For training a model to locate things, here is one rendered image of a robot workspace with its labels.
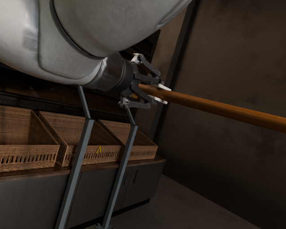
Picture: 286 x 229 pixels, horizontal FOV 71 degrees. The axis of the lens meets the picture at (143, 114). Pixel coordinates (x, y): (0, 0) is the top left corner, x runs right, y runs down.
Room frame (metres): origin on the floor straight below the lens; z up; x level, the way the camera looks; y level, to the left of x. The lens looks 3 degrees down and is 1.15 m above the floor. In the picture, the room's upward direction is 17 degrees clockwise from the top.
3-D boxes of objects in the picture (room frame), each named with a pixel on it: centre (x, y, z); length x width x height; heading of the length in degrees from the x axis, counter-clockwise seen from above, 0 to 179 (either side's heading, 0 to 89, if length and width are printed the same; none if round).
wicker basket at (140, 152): (2.16, 0.09, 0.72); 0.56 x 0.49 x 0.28; 143
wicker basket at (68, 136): (1.67, 0.45, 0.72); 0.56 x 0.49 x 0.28; 145
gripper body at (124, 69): (0.45, 0.07, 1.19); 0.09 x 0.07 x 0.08; 144
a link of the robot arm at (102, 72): (0.39, 0.11, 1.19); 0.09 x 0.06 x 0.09; 54
